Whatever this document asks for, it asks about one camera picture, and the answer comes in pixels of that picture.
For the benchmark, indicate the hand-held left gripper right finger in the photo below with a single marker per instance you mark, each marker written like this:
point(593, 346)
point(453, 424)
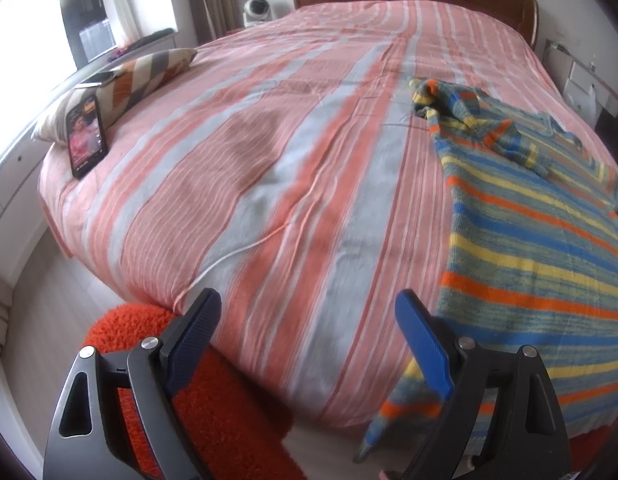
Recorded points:
point(424, 340)

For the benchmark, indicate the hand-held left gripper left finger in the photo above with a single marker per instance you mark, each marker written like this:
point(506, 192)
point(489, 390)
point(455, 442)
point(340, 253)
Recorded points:
point(191, 345)

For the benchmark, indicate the striped knit sweater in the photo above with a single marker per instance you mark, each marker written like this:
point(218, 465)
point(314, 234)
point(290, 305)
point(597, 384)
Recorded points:
point(514, 240)

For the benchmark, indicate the metal clothes rack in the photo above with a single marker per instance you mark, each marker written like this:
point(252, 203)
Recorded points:
point(579, 62)

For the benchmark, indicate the orange fluffy rug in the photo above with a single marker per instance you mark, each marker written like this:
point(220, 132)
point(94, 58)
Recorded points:
point(229, 410)

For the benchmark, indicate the pink striped bed blanket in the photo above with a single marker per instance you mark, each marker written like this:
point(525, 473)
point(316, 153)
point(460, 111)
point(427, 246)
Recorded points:
point(289, 160)

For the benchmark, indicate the black smartphone with lit screen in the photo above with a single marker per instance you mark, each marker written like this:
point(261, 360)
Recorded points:
point(86, 135)

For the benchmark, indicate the chevron patterned pillow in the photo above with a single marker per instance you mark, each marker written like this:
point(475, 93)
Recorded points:
point(139, 75)

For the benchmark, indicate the flat silver phone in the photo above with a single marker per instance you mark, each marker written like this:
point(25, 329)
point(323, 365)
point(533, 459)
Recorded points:
point(101, 80)

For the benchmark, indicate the white plastic bag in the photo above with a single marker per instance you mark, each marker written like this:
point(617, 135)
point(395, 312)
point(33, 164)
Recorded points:
point(590, 97)

